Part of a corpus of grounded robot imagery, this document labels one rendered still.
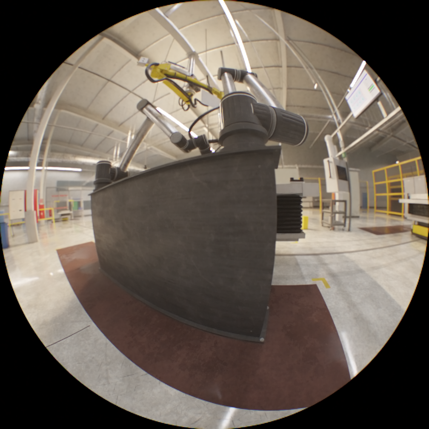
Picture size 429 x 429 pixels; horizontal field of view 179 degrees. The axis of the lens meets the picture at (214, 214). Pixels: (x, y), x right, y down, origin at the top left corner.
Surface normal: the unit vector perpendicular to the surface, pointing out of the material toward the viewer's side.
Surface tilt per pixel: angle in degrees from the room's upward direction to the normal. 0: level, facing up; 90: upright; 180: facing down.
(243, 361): 0
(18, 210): 90
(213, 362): 0
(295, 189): 90
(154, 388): 0
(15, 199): 90
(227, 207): 90
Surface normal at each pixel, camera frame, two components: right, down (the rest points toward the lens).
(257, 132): 0.18, 0.92
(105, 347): -0.04, -1.00
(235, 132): -0.16, 0.93
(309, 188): -0.36, 0.09
